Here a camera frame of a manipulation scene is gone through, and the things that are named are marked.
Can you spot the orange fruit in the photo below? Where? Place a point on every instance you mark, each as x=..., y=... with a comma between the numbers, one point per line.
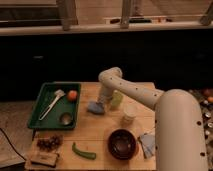
x=72, y=95

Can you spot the dark red bowl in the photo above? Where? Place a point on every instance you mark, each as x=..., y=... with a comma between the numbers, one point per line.
x=121, y=144

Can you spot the spice bottles rack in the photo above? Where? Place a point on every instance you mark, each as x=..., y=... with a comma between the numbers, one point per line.
x=206, y=104

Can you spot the blue sponge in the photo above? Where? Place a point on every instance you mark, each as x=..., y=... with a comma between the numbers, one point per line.
x=96, y=108

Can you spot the green plastic cup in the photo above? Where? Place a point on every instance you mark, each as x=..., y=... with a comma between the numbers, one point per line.
x=116, y=99

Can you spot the white paper cup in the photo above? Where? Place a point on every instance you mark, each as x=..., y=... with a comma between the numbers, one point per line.
x=129, y=113

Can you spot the green chili pepper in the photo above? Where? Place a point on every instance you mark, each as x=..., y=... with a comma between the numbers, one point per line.
x=84, y=154

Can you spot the small metal cup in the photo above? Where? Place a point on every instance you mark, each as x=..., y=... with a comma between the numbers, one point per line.
x=65, y=118

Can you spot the green plastic tray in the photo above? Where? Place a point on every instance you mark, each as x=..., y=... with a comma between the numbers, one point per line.
x=45, y=97

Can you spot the brown wooden block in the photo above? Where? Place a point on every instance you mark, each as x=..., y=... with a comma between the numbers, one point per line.
x=43, y=158

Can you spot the white dish brush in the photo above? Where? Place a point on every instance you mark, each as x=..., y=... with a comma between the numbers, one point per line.
x=58, y=95

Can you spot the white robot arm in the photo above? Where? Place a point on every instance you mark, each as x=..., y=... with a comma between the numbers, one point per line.
x=179, y=131

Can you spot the bunch of dark grapes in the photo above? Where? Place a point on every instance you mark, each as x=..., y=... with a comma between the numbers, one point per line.
x=50, y=143

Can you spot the blue grey cloth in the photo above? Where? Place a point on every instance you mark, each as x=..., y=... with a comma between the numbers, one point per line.
x=148, y=144

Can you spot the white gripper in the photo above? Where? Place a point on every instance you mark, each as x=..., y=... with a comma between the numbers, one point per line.
x=105, y=94

